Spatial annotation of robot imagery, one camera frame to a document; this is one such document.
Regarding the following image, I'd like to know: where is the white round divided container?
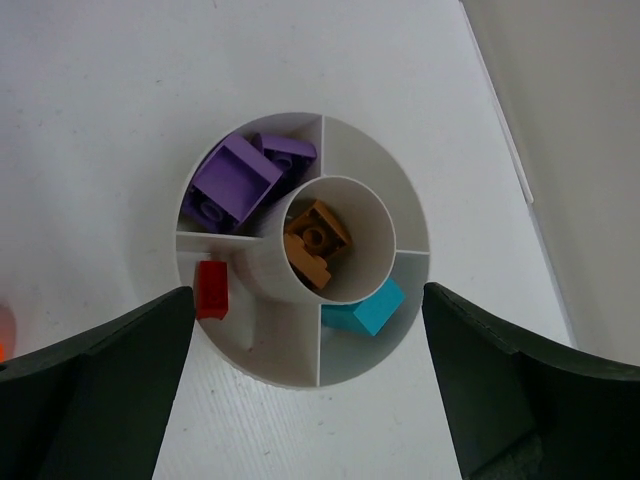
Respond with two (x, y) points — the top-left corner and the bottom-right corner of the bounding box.
(174, 112), (429, 389)

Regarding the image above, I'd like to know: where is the brown lego plate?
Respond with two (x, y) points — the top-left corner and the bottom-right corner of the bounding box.
(284, 200), (353, 260)

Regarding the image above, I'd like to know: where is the brown lego brick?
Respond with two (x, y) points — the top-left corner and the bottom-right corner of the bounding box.
(283, 233), (331, 289)

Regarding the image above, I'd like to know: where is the purple rounded lego piece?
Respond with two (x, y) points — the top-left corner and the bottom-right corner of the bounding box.
(181, 134), (282, 234)

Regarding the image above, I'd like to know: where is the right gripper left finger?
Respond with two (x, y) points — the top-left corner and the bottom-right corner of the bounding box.
(1, 287), (194, 479)

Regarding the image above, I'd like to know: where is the teal lego brick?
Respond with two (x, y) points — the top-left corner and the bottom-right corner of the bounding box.
(321, 278), (405, 336)

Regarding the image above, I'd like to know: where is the small red lego piece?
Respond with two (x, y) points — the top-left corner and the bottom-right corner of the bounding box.
(194, 260), (229, 320)

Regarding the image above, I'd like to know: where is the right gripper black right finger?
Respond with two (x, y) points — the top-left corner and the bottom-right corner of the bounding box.
(422, 282), (639, 479)

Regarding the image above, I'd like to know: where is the orange round lego piece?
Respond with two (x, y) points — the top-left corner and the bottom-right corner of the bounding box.
(0, 305), (16, 362)

